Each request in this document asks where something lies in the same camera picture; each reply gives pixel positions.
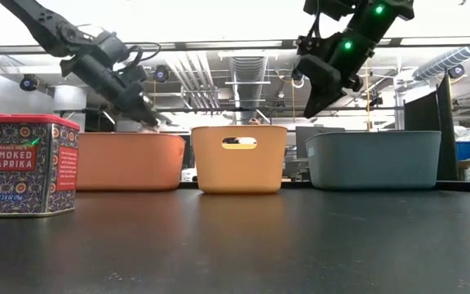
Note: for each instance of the person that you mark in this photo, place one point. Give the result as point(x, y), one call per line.
point(254, 121)

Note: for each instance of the black computer monitor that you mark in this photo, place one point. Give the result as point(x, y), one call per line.
point(420, 114)

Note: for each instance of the round ceiling camera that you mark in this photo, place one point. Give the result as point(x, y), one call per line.
point(456, 71)
point(161, 73)
point(28, 83)

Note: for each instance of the smoked paprika tin red lid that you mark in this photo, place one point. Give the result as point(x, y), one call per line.
point(10, 183)

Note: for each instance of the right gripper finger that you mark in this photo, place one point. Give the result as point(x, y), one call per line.
point(320, 81)
point(335, 97)

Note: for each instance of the dark green spice tin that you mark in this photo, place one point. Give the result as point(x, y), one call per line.
point(231, 141)

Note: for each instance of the grey ribbed ceiling duct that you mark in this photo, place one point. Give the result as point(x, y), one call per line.
point(247, 69)

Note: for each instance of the orange plastic bin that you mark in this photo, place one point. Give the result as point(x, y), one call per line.
point(129, 163)

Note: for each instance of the silver ribbed air duct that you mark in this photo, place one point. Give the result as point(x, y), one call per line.
point(447, 61)

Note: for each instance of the yellow plastic bin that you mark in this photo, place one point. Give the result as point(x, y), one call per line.
point(239, 171)

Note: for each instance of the blue storage tote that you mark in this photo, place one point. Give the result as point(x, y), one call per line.
point(467, 150)

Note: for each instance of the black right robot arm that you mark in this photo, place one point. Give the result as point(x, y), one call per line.
point(390, 12)

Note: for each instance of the blue-grey plastic bin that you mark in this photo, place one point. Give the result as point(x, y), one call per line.
point(373, 163)

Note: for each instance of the dark background monitor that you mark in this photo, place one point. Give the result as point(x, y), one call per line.
point(300, 141)

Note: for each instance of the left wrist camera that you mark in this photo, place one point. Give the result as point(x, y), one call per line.
point(135, 77)

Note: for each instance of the hanging black ceiling device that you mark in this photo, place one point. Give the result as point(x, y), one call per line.
point(298, 83)

